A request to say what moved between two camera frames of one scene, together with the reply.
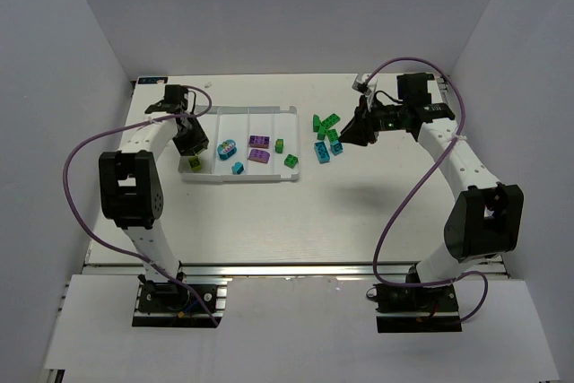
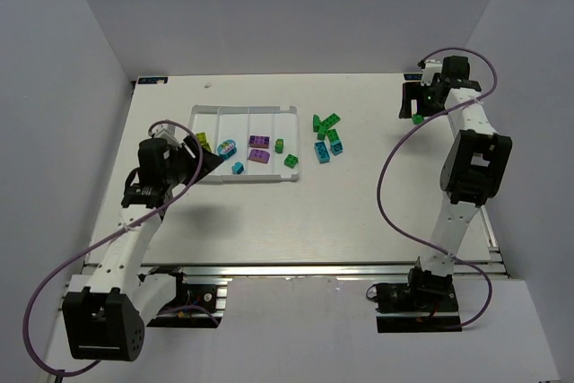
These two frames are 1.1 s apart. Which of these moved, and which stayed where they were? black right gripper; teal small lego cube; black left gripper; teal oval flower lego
Moved: black left gripper; black right gripper
Stayed: teal small lego cube; teal oval flower lego
